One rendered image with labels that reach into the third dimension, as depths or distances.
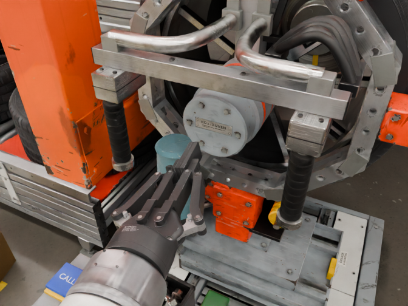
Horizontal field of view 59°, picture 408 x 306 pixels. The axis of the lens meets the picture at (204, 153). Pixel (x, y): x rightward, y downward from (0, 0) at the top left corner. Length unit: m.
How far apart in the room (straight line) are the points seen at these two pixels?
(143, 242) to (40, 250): 1.28
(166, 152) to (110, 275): 0.45
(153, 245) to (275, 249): 0.90
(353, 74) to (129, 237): 0.37
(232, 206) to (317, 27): 0.55
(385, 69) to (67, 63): 0.64
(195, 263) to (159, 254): 0.89
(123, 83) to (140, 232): 0.31
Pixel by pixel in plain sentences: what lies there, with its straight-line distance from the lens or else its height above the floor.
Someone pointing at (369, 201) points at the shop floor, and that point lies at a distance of 1.87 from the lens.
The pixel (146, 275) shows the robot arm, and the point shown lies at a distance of 0.37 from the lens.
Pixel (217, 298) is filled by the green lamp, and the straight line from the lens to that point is 0.64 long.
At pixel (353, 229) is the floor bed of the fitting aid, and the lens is 1.61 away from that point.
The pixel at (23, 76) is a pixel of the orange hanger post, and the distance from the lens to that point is 0.96.
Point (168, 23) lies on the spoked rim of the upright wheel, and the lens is 0.89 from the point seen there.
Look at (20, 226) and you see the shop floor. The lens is 1.79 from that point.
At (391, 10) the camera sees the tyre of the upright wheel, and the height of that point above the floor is 1.03.
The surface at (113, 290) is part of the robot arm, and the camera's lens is 0.36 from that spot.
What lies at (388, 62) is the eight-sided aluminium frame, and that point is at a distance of 0.68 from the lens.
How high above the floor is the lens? 1.21
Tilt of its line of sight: 38 degrees down
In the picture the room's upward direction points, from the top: straight up
